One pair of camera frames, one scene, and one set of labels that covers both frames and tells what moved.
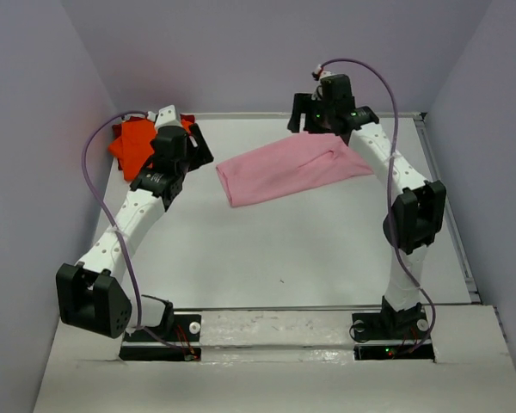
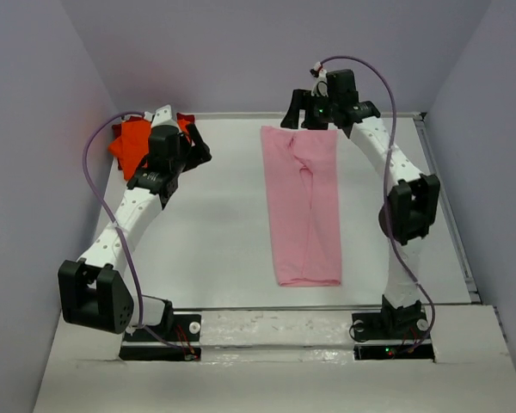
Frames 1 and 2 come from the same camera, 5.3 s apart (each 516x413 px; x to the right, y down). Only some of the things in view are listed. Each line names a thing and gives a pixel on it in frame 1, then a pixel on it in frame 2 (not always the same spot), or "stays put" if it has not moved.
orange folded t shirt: (133, 148) stays put
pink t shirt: (297, 163) -> (304, 178)
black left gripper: (199, 155) stays put
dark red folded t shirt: (187, 120) stays put
